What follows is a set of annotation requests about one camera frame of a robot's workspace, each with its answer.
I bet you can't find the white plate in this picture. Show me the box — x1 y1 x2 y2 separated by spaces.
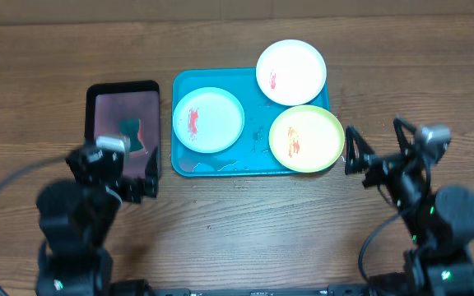
255 39 327 106

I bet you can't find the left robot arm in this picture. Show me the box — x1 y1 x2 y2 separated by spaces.
35 145 159 296

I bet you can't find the black water tray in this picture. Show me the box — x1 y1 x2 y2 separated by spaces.
84 80 161 178

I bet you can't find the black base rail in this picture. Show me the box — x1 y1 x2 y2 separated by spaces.
153 284 366 296

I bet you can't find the teal plastic tray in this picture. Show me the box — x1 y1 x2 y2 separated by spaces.
170 67 331 178

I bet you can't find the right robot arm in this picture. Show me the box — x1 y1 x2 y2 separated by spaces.
342 117 474 295

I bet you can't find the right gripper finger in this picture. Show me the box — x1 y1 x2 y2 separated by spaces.
345 126 375 175
393 116 417 156

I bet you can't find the light blue plate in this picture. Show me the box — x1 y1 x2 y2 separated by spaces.
173 87 244 154

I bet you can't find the yellow-green plate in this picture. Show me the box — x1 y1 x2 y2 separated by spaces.
268 104 345 173

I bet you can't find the green and white sponge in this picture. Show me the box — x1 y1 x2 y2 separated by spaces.
118 118 145 153

